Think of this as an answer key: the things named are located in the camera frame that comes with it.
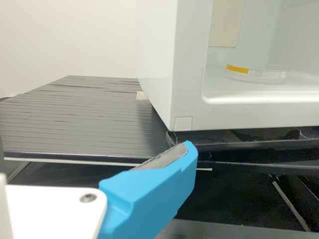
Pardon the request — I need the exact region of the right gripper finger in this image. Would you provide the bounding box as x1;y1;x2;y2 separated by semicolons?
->
98;140;199;239

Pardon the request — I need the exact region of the white incubator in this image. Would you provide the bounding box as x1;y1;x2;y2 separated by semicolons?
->
135;0;319;131

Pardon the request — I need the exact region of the black platform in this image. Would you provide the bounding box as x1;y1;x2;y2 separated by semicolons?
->
0;74;319;175
171;218;319;239

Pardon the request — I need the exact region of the petri dish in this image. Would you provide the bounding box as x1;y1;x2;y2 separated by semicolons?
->
224;64;288;86

